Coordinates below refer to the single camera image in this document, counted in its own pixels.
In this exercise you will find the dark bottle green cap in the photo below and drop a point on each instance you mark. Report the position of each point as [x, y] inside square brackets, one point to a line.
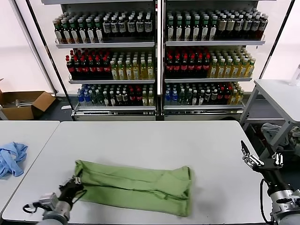
[98, 34]
[187, 31]
[82, 34]
[58, 32]
[204, 31]
[74, 34]
[170, 31]
[178, 31]
[66, 34]
[212, 31]
[196, 31]
[90, 34]

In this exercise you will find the gray slanted frame bar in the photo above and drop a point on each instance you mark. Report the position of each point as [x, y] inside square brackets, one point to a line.
[35, 47]

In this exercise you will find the small white paper scrap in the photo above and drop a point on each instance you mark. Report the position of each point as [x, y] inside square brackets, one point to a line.
[65, 107]

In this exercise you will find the black storage bin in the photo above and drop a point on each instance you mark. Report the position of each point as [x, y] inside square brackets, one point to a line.
[290, 159]

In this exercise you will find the small dark tea bottle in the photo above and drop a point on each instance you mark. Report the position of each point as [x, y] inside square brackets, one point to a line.
[125, 99]
[213, 97]
[118, 99]
[207, 97]

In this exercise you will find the greenish gray crumpled cloth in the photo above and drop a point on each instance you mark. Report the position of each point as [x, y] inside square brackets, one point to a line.
[295, 138]

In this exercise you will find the open brown cardboard box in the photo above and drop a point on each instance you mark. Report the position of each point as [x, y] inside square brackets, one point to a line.
[39, 103]

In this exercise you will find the blue drink bottle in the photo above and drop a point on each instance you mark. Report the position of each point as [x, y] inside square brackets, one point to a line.
[167, 98]
[87, 99]
[174, 98]
[80, 99]

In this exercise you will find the black slanted pole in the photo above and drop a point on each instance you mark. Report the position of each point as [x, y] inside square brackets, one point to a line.
[276, 39]
[50, 58]

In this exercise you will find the gray metal drinks shelf rack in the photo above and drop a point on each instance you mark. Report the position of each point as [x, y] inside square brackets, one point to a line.
[105, 45]
[211, 43]

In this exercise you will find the clear plastic bottle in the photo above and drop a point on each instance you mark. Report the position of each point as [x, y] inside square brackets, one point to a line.
[295, 77]

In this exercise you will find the small bottle white label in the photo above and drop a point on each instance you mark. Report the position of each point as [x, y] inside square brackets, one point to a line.
[106, 100]
[112, 100]
[200, 99]
[194, 99]

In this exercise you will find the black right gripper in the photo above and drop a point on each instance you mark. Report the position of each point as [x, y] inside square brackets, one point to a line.
[270, 173]

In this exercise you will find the yellow drink bottle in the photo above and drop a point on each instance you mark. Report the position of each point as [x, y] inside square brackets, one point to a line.
[239, 98]
[136, 72]
[121, 72]
[144, 100]
[151, 100]
[243, 70]
[143, 72]
[128, 72]
[114, 72]
[221, 70]
[251, 69]
[233, 98]
[228, 70]
[236, 70]
[213, 70]
[151, 71]

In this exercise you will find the light green shirt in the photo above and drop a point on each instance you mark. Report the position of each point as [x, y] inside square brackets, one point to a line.
[131, 187]

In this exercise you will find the dark bottle beige label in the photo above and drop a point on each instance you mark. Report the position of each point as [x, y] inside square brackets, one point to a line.
[229, 25]
[221, 25]

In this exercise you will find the red cap cola bottle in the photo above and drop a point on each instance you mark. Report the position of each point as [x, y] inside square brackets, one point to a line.
[191, 68]
[85, 69]
[220, 97]
[77, 69]
[206, 68]
[132, 98]
[92, 69]
[169, 68]
[99, 69]
[227, 97]
[107, 69]
[70, 69]
[176, 68]
[138, 98]
[198, 68]
[184, 68]

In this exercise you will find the dark bottle white cap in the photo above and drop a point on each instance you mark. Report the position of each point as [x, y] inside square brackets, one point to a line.
[238, 25]
[122, 27]
[246, 24]
[107, 28]
[263, 24]
[147, 27]
[255, 24]
[131, 27]
[114, 27]
[140, 27]

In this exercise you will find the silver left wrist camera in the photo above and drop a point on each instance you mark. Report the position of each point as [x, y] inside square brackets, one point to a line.
[48, 199]

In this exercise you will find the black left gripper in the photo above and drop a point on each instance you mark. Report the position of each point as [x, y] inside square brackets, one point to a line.
[70, 192]

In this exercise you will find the clear plastic packaging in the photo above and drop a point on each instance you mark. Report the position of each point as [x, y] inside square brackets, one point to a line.
[18, 103]

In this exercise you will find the white side table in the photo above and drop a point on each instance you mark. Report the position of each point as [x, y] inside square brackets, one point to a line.
[276, 98]

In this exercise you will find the dark green drink bottle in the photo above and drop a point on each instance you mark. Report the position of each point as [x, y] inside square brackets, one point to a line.
[99, 99]
[94, 99]
[188, 98]
[181, 98]

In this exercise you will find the crumpled light blue cloth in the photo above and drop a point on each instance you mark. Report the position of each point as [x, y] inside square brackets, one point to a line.
[11, 159]

